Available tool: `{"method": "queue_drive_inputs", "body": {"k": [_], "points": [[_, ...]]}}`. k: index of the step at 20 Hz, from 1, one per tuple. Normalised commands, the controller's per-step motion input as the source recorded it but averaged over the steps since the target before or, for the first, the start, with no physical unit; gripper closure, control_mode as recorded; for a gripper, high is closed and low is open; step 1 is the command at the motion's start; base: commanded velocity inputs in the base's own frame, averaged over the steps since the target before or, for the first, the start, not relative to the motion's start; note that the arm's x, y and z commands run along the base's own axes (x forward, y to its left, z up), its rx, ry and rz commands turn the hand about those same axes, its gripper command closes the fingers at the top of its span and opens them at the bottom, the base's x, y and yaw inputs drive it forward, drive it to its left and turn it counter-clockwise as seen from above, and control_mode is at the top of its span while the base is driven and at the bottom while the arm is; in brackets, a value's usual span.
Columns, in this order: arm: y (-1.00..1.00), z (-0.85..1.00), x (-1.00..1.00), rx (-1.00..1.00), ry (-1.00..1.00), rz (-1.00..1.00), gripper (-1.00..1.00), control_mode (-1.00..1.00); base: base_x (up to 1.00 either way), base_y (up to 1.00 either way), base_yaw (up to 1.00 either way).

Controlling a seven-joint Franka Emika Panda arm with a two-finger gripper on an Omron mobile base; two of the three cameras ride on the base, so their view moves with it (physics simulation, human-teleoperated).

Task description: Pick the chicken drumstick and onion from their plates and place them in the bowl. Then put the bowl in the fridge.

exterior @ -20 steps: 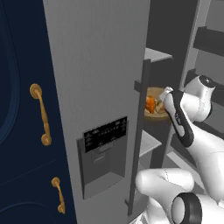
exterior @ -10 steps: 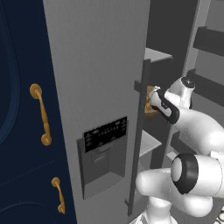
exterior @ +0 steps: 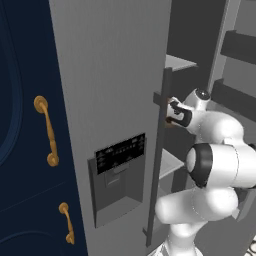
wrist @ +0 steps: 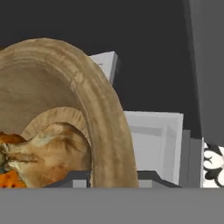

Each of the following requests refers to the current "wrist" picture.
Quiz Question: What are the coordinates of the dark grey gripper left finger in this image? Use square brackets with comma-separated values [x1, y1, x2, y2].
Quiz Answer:
[43, 170, 92, 189]

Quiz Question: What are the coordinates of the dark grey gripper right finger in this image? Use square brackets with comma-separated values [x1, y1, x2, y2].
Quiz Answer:
[136, 171, 182, 189]

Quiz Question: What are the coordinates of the brown wooden bowl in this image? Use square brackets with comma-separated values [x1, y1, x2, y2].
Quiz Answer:
[0, 37, 140, 189]

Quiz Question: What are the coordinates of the dark grey fridge door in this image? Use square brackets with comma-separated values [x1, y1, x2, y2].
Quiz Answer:
[181, 0, 224, 147]

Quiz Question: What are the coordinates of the white cupboard door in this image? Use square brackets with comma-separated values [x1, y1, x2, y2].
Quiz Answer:
[123, 110, 185, 186]
[88, 51, 121, 88]

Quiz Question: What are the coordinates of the grey cupboard side panel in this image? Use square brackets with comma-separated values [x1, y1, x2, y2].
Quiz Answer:
[178, 129, 204, 188]

